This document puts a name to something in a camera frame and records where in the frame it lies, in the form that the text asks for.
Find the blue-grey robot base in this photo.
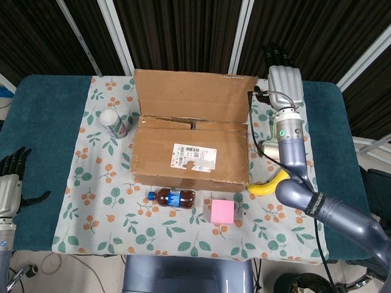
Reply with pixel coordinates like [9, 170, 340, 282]
[122, 255, 256, 293]

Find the brown cardboard box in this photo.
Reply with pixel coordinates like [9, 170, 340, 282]
[130, 69, 259, 194]

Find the black round bin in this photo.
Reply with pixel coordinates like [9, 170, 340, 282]
[273, 273, 335, 293]

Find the black right hand cable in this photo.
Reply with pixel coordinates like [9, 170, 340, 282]
[246, 87, 338, 291]

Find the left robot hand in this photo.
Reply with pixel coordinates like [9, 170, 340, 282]
[0, 146, 52, 218]

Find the black bag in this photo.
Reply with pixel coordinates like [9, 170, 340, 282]
[362, 166, 391, 220]

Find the white cylindrical canister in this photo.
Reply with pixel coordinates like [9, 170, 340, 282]
[99, 109, 128, 140]

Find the cola bottle blue label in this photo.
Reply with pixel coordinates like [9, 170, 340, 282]
[148, 188, 196, 209]

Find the white metal floor frame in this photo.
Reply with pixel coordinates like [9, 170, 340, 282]
[353, 137, 391, 155]

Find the lint roller green handle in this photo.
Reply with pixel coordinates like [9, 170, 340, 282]
[258, 120, 281, 159]

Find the floral print tablecloth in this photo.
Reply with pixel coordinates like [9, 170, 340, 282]
[51, 75, 330, 265]

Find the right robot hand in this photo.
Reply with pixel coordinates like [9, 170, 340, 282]
[255, 43, 305, 110]

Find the pink foam cube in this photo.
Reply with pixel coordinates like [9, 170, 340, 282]
[210, 200, 236, 226]

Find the yellow banana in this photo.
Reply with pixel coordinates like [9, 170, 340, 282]
[247, 169, 290, 195]

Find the thin grey frame rail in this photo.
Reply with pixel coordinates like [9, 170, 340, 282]
[56, 0, 103, 76]

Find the teal table cover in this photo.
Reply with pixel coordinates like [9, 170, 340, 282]
[0, 74, 378, 260]

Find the chrome metal leg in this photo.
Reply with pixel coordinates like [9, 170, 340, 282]
[334, 274, 372, 291]
[5, 264, 39, 291]

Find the white frame post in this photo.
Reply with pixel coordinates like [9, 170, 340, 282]
[335, 30, 391, 92]
[0, 72, 16, 94]
[227, 0, 255, 78]
[97, 0, 137, 76]

